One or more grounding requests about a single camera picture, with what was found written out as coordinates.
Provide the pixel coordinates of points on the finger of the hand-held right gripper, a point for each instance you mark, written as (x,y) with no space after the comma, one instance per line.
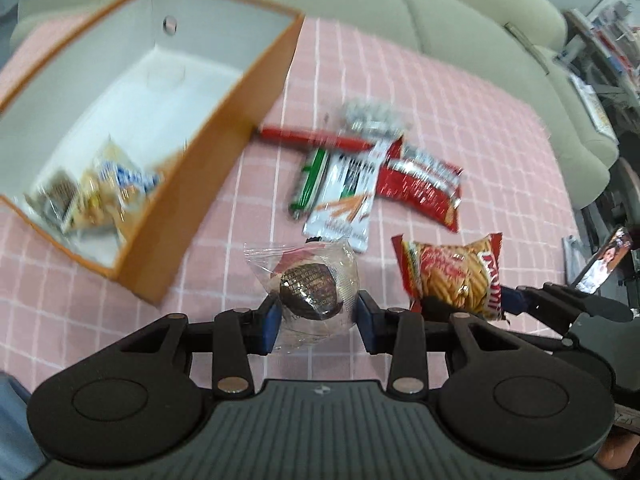
(435,307)
(515,301)

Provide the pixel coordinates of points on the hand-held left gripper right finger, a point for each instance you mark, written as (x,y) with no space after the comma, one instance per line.
(367,322)

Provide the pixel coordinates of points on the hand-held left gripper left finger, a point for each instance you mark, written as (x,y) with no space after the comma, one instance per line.
(270,325)

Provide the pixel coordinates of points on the red packet of fried sticks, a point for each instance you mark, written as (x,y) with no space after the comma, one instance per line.
(450,270)

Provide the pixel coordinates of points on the round pastry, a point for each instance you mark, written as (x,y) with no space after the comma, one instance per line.
(310,285)

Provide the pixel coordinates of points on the red and silver snack packet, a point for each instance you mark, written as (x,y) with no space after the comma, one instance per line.
(425,185)

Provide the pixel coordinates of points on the white packet with orange sticks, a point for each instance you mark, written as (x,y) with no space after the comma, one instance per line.
(345,195)

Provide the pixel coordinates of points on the orange cardboard box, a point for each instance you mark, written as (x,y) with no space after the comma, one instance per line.
(220,185)

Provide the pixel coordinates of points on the green snack stick packet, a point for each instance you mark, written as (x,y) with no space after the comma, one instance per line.
(310,180)

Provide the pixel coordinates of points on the long red snack stick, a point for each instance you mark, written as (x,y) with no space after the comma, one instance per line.
(300,136)

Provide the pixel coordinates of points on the clear tray of round snacks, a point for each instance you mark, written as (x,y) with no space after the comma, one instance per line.
(370,115)

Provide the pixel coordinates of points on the person's right hand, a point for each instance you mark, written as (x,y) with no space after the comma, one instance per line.
(622,450)

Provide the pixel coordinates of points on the smartphone with lit screen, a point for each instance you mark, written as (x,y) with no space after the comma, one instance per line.
(607,255)

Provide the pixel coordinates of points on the pink checked blanket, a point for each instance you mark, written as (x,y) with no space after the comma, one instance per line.
(450,110)

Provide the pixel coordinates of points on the beige packet with blue print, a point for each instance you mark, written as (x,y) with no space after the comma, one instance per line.
(115,185)

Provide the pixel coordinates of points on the white booklet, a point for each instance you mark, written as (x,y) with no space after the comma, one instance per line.
(592,105)

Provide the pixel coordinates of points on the small brown snack packet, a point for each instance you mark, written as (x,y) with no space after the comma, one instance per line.
(52,197)

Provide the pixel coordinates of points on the blue cloth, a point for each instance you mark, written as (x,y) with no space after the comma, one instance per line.
(12,420)

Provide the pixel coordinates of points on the cluttered shelf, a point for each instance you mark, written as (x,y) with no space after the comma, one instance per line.
(615,35)

